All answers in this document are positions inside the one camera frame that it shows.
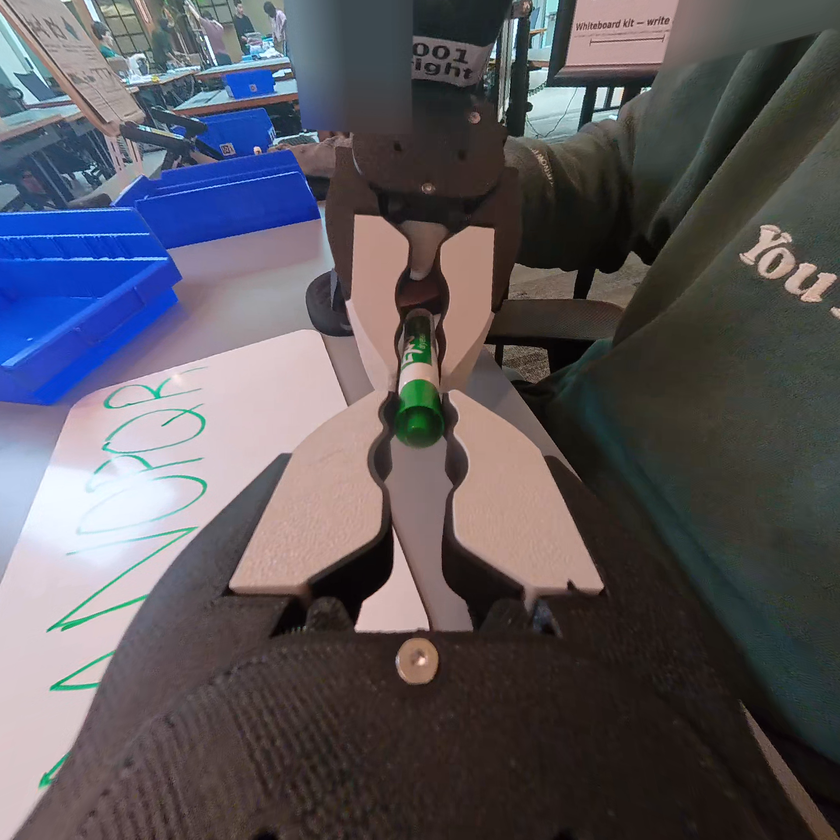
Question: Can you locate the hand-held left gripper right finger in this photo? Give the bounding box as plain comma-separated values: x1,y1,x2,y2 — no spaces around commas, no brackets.
444,392,607,607

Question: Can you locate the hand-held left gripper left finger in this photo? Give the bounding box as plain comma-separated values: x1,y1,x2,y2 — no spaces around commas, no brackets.
230,390,395,605

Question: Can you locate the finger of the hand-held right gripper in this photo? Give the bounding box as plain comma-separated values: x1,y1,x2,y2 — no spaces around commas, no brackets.
437,221,501,397
347,214,424,410

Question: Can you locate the green dry-erase marker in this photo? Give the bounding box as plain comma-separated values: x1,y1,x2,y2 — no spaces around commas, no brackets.
398,221,448,382

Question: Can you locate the green marker cap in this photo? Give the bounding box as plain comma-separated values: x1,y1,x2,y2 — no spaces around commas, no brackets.
393,368,448,448

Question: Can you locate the white whiteboard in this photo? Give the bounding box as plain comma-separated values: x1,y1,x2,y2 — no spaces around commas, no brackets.
0,329,454,840

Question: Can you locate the blue plastic bin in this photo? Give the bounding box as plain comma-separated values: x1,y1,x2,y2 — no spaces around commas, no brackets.
0,208,183,406
175,108,278,160
119,150,321,252
222,69,278,101

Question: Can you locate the framed whiteboard kit sign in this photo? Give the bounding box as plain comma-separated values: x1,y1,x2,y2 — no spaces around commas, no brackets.
548,0,685,130

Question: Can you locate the person's right hand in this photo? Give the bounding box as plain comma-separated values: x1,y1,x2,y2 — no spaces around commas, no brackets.
289,134,353,181

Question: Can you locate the black office chair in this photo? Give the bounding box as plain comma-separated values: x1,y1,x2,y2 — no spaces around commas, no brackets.
489,298,628,382

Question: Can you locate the wooden desk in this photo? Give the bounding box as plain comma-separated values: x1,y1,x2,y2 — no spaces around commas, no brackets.
0,105,132,211
168,77,300,116

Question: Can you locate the green sweatshirt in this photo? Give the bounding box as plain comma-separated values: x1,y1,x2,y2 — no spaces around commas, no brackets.
506,27,840,795

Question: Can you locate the wooden sign board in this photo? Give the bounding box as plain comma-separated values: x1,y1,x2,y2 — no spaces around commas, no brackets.
27,0,148,127

